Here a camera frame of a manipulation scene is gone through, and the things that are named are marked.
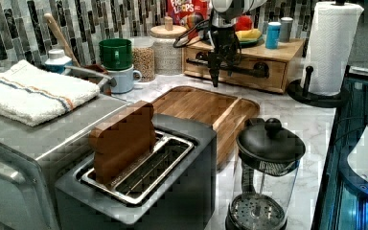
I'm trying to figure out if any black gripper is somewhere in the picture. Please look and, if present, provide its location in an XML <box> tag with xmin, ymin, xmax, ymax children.
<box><xmin>208</xmin><ymin>26</ymin><xmax>242</xmax><ymax>87</ymax></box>

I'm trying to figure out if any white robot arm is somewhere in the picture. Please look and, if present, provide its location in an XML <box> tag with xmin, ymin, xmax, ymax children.
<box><xmin>208</xmin><ymin>0</ymin><xmax>267</xmax><ymax>87</ymax></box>

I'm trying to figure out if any wooden drawer box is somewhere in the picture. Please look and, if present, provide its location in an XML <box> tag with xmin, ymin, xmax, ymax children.
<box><xmin>182</xmin><ymin>38</ymin><xmax>305</xmax><ymax>94</ymax></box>

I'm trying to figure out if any teal plate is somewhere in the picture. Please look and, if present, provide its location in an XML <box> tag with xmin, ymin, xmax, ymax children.
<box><xmin>240</xmin><ymin>35</ymin><xmax>264</xmax><ymax>48</ymax></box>

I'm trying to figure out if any red apple fruit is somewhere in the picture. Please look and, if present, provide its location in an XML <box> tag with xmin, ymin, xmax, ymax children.
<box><xmin>235</xmin><ymin>15</ymin><xmax>253</xmax><ymax>32</ymax></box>

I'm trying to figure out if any wooden cutting board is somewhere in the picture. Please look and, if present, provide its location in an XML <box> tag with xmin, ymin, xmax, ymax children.
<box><xmin>152</xmin><ymin>86</ymin><xmax>260</xmax><ymax>170</ymax></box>

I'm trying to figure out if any white ceramic canister wooden lid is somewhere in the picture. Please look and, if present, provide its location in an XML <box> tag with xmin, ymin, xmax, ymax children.
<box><xmin>150</xmin><ymin>16</ymin><xmax>186</xmax><ymax>76</ymax></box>

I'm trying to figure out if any blue shaker can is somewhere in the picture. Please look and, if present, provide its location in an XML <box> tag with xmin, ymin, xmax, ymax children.
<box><xmin>265</xmin><ymin>22</ymin><xmax>281</xmax><ymax>49</ymax></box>

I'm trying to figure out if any red cereal box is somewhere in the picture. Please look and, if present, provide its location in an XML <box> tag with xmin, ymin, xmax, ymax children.
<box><xmin>167</xmin><ymin>0</ymin><xmax>209</xmax><ymax>30</ymax></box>

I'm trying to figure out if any grey shaker can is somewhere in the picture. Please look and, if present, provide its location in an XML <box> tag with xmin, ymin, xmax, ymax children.
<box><xmin>279</xmin><ymin>17</ymin><xmax>293</xmax><ymax>42</ymax></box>

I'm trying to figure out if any black paper towel holder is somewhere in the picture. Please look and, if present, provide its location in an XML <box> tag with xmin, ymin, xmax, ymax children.
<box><xmin>287</xmin><ymin>66</ymin><xmax>350</xmax><ymax>108</ymax></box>

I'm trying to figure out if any glass jar with grains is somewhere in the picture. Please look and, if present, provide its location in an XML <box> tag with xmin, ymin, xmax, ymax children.
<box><xmin>130</xmin><ymin>36</ymin><xmax>155</xmax><ymax>81</ymax></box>

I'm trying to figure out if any light blue mug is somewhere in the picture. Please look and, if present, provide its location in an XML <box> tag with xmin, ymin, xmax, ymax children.
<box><xmin>108</xmin><ymin>66</ymin><xmax>143</xmax><ymax>94</ymax></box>

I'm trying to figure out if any green mug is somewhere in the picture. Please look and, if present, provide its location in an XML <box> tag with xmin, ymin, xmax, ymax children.
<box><xmin>99</xmin><ymin>38</ymin><xmax>132</xmax><ymax>71</ymax></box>

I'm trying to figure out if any glass french press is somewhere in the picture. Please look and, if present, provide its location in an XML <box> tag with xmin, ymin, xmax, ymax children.
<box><xmin>225</xmin><ymin>118</ymin><xmax>306</xmax><ymax>230</ymax></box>

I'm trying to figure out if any white paper towel roll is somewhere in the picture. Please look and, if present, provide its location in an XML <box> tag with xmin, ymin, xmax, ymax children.
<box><xmin>304</xmin><ymin>1</ymin><xmax>364</xmax><ymax>96</ymax></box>

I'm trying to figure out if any wooden toast slice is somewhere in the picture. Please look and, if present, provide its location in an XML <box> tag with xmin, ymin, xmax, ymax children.
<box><xmin>88</xmin><ymin>101</ymin><xmax>156</xmax><ymax>184</ymax></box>

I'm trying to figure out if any grey toaster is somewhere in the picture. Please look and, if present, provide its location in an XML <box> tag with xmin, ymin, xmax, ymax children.
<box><xmin>56</xmin><ymin>114</ymin><xmax>217</xmax><ymax>230</ymax></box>

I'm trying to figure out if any white blue bottle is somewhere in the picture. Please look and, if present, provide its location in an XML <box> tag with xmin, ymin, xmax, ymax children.
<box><xmin>44</xmin><ymin>49</ymin><xmax>72</xmax><ymax>74</ymax></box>

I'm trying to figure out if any white striped towel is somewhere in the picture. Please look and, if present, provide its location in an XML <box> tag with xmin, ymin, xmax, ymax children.
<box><xmin>0</xmin><ymin>60</ymin><xmax>100</xmax><ymax>127</ymax></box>

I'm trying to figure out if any silver toaster oven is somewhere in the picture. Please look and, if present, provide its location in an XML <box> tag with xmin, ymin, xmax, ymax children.
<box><xmin>0</xmin><ymin>94</ymin><xmax>127</xmax><ymax>230</ymax></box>

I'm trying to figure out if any black drawer handle bar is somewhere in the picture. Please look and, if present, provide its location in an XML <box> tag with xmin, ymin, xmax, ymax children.
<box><xmin>185</xmin><ymin>52</ymin><xmax>269</xmax><ymax>79</ymax></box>

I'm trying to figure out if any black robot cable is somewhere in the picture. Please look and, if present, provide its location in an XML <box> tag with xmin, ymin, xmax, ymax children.
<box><xmin>172</xmin><ymin>18</ymin><xmax>213</xmax><ymax>49</ymax></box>

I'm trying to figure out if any wooden spoon handle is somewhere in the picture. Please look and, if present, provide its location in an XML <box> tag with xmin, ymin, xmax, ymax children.
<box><xmin>43</xmin><ymin>13</ymin><xmax>80</xmax><ymax>67</ymax></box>

